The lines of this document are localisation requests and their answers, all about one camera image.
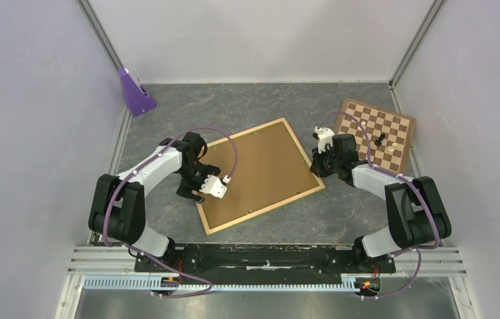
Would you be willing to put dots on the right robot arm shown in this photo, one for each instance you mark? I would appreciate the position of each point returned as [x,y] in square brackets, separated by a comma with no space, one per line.
[416,215]

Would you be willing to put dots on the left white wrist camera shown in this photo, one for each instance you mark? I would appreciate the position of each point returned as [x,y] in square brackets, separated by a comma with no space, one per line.
[215,186]

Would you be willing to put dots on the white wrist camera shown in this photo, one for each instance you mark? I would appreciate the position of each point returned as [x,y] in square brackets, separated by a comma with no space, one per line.
[215,186]
[325,138]

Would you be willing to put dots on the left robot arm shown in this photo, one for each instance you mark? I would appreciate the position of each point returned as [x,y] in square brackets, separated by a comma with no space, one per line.
[118,208]

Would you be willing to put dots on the purple plastic stand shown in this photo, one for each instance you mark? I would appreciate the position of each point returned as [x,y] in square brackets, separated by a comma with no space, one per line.
[137,98]

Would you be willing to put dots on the white slotted cable duct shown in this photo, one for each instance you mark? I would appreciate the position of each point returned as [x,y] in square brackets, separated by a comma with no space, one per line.
[159,283]

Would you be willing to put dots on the wooden chessboard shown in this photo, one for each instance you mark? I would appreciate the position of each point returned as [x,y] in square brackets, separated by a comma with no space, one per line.
[397,127]

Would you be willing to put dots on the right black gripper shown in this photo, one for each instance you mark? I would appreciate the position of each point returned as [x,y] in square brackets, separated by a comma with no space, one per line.
[316,167]

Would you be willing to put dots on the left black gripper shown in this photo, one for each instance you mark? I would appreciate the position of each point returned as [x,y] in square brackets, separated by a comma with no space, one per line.
[185,190]

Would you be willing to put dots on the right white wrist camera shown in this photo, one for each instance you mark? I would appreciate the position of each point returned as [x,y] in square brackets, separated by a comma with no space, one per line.
[325,138]

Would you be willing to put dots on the black chess piece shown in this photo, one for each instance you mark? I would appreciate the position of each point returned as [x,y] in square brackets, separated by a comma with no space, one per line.
[378,142]

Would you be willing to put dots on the light wooden picture frame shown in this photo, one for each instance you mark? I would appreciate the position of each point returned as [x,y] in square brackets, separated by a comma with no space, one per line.
[267,211]

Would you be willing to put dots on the white chess piece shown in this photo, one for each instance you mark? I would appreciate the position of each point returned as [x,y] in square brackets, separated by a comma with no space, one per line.
[391,148]
[363,124]

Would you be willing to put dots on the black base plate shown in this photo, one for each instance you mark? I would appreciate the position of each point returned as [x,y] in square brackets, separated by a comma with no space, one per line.
[267,264]

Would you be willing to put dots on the brown frame backing board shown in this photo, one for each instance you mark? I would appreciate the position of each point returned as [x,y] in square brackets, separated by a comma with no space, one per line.
[263,174]

